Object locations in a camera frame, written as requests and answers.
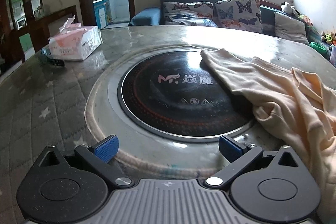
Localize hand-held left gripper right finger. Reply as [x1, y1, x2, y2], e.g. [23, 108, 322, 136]
[204, 135, 305, 188]

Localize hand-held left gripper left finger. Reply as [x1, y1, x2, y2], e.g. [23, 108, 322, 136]
[33, 135, 132, 187]

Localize cream shirt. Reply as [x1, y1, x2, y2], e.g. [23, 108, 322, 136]
[200, 48, 336, 203]

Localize black induction cooktop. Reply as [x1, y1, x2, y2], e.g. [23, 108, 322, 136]
[117, 51, 256, 136]

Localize pink white tissue pack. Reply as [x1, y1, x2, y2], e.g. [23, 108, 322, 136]
[49, 15, 102, 60]

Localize green bowl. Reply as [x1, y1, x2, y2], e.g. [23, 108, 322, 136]
[310, 42, 327, 52]

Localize large butterfly print cushion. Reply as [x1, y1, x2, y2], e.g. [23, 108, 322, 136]
[215, 0, 263, 34]

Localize grey cushion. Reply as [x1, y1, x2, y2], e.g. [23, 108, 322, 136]
[274, 11, 310, 46]

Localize dark sofa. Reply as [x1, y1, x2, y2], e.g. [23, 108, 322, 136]
[129, 0, 336, 67]

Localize blue cardboard box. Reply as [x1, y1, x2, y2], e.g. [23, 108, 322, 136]
[93, 0, 111, 29]

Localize dark wooden sideboard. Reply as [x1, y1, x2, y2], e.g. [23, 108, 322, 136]
[29, 5, 78, 52]

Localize pile of plush toys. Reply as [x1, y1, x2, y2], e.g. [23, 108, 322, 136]
[321, 31, 336, 45]

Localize panda plush toy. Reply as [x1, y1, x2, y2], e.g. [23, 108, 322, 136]
[281, 2, 301, 17]

